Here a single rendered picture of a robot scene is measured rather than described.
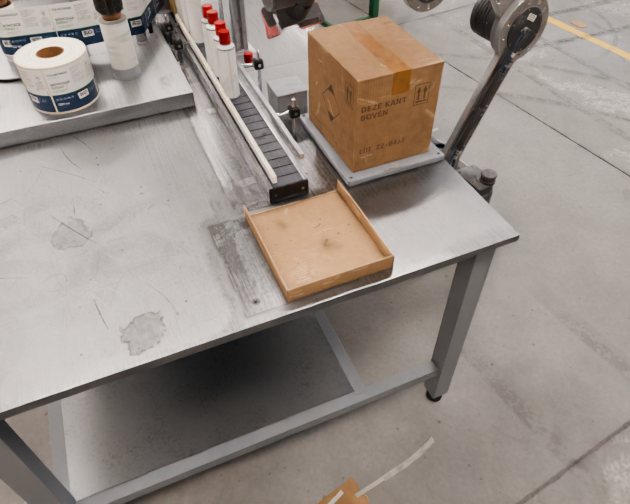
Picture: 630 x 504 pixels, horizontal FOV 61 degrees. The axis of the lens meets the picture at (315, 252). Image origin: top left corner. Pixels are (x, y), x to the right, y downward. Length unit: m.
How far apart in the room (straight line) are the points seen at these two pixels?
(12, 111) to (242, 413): 1.15
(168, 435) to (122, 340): 0.62
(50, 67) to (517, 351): 1.84
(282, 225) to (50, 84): 0.82
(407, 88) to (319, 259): 0.48
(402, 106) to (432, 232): 0.33
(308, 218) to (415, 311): 1.00
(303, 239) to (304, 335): 0.63
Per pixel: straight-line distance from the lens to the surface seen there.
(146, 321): 1.20
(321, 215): 1.36
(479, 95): 2.27
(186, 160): 1.59
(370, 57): 1.43
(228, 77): 1.71
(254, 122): 1.63
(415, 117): 1.47
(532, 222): 2.76
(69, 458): 1.81
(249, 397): 1.75
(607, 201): 3.03
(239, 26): 2.11
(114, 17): 1.87
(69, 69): 1.77
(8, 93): 2.01
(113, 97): 1.85
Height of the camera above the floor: 1.75
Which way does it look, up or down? 46 degrees down
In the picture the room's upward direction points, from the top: 1 degrees counter-clockwise
